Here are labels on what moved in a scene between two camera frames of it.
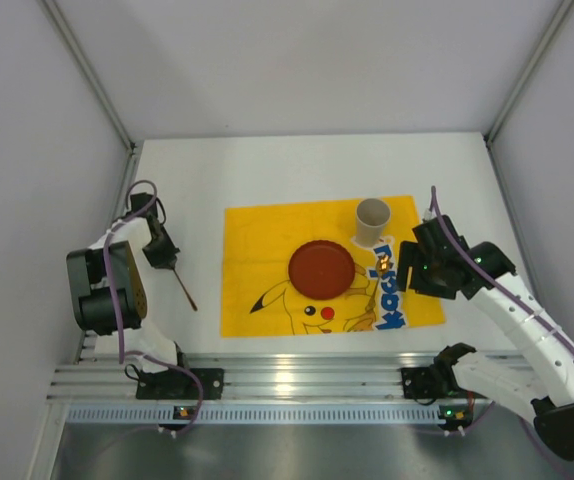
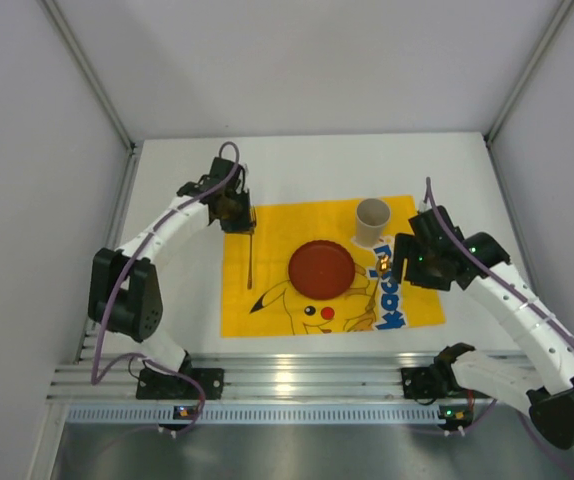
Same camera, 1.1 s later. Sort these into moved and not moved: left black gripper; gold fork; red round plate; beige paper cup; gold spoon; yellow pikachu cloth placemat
Moved: gold fork; left black gripper
Not moved: red round plate; gold spoon; yellow pikachu cloth placemat; beige paper cup
